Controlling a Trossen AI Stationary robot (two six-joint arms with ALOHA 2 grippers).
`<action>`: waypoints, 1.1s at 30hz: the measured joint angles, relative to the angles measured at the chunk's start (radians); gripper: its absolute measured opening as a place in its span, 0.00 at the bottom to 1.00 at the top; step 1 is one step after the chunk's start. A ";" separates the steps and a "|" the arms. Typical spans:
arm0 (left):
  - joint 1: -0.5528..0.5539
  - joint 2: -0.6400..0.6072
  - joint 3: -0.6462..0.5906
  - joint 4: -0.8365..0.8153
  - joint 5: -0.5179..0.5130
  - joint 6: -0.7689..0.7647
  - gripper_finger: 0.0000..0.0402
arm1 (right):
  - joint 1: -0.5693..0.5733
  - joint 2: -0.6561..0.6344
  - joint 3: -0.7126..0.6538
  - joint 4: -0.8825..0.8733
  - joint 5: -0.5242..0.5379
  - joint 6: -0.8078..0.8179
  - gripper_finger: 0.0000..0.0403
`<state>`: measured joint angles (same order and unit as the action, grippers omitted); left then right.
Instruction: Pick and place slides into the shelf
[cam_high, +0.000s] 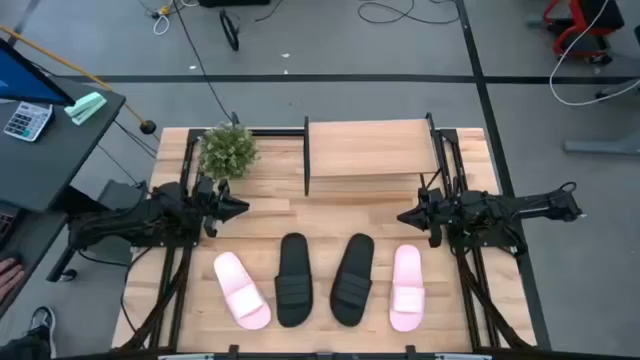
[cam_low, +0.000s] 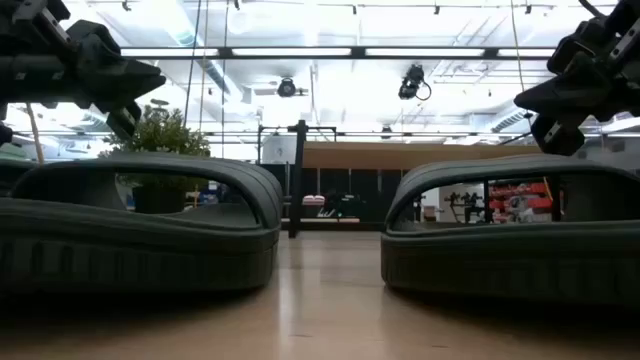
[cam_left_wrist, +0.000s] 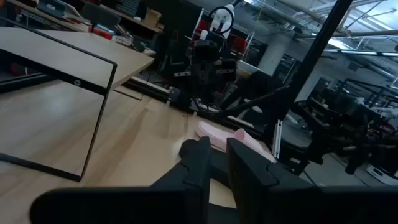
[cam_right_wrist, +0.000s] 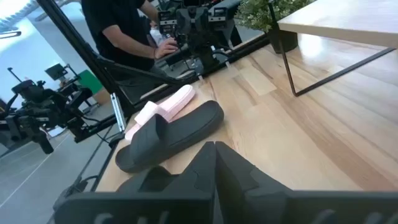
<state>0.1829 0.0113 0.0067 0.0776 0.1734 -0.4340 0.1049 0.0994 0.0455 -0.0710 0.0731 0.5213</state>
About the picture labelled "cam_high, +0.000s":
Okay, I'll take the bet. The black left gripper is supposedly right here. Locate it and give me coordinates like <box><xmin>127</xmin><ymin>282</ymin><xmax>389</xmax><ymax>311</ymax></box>
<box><xmin>192</xmin><ymin>174</ymin><xmax>250</xmax><ymax>239</ymax></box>

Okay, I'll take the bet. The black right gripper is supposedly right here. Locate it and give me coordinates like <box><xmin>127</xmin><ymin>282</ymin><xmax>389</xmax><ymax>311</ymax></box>
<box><xmin>397</xmin><ymin>187</ymin><xmax>454</xmax><ymax>249</ymax></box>

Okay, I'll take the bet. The pink slide sandal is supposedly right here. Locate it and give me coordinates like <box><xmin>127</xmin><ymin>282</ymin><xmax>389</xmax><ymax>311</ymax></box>
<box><xmin>213</xmin><ymin>251</ymin><xmax>273</xmax><ymax>331</ymax></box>
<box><xmin>388</xmin><ymin>244</ymin><xmax>427</xmax><ymax>333</ymax></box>

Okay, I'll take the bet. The black slide sandal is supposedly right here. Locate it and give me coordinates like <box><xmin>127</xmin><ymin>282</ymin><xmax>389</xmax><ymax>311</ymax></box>
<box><xmin>329</xmin><ymin>232</ymin><xmax>376</xmax><ymax>328</ymax></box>
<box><xmin>273</xmin><ymin>232</ymin><xmax>315</xmax><ymax>329</ymax></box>

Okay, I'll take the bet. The green potted plant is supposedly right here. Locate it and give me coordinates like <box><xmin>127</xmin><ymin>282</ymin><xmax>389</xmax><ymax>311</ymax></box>
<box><xmin>198</xmin><ymin>122</ymin><xmax>260</xmax><ymax>182</ymax></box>

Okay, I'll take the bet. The yellow pole with black base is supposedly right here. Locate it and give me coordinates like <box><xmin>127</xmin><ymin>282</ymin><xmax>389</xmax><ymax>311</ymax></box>
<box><xmin>0</xmin><ymin>24</ymin><xmax>158</xmax><ymax>136</ymax></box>

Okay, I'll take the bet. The mint green stapler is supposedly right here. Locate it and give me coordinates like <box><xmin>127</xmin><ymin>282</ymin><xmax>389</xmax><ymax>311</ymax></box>
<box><xmin>63</xmin><ymin>91</ymin><xmax>108</xmax><ymax>126</ymax></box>

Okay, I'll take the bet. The black desk with casters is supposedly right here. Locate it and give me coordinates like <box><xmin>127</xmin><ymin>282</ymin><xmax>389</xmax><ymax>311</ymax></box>
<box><xmin>0</xmin><ymin>197</ymin><xmax>80</xmax><ymax>321</ymax></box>

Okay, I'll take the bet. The grey calculator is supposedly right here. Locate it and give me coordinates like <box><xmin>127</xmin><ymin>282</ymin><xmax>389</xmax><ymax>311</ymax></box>
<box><xmin>3</xmin><ymin>101</ymin><xmax>54</xmax><ymax>143</ymax></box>

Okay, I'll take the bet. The person's shoe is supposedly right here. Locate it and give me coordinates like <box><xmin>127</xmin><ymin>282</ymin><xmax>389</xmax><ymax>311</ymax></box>
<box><xmin>27</xmin><ymin>305</ymin><xmax>57</xmax><ymax>359</ymax></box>

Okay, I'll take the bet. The black keyboard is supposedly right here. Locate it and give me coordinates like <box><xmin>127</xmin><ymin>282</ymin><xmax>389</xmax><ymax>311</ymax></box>
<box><xmin>0</xmin><ymin>204</ymin><xmax>19</xmax><ymax>246</ymax></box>

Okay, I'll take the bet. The person's hand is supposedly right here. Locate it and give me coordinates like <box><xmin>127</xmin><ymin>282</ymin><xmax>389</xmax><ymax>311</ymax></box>
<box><xmin>0</xmin><ymin>257</ymin><xmax>25</xmax><ymax>304</ymax></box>

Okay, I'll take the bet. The computer monitor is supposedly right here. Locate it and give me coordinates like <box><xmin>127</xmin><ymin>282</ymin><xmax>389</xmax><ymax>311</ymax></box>
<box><xmin>0</xmin><ymin>37</ymin><xmax>76</xmax><ymax>107</ymax></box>

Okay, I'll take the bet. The person's leg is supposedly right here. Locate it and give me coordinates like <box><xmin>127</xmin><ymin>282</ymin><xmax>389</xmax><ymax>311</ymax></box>
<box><xmin>0</xmin><ymin>333</ymin><xmax>51</xmax><ymax>360</ymax></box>

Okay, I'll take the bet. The red and black cart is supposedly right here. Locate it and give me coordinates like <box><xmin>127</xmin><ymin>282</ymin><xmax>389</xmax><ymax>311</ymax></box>
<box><xmin>524</xmin><ymin>0</ymin><xmax>626</xmax><ymax>66</ymax></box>

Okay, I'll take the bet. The wooden shelf with black frame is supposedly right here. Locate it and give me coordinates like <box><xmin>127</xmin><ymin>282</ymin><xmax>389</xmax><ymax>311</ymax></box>
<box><xmin>302</xmin><ymin>112</ymin><xmax>444</xmax><ymax>199</ymax></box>

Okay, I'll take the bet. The black metal rig frame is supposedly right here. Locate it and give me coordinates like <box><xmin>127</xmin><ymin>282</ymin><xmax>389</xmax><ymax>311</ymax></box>
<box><xmin>64</xmin><ymin>112</ymin><xmax>640</xmax><ymax>360</ymax></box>

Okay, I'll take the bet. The black cable bundle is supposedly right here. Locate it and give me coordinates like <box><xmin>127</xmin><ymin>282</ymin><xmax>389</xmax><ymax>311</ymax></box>
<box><xmin>119</xmin><ymin>244</ymin><xmax>194</xmax><ymax>351</ymax></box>
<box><xmin>457</xmin><ymin>247</ymin><xmax>534</xmax><ymax>350</ymax></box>

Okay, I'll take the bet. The long black cable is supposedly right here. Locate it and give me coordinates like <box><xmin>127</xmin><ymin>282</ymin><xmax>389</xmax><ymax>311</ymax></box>
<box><xmin>172</xmin><ymin>0</ymin><xmax>236</xmax><ymax>125</ymax></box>

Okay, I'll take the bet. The black ring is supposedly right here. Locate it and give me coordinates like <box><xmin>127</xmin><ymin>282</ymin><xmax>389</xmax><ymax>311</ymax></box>
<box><xmin>218</xmin><ymin>8</ymin><xmax>240</xmax><ymax>52</ymax></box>

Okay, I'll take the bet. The white cable with yellow plug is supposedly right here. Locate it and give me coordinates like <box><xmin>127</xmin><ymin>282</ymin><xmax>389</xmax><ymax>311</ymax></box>
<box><xmin>151</xmin><ymin>0</ymin><xmax>201</xmax><ymax>36</ymax></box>

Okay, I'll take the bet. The looped black cable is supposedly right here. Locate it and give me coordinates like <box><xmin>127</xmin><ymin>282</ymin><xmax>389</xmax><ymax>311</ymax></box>
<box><xmin>357</xmin><ymin>0</ymin><xmax>461</xmax><ymax>25</ymax></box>

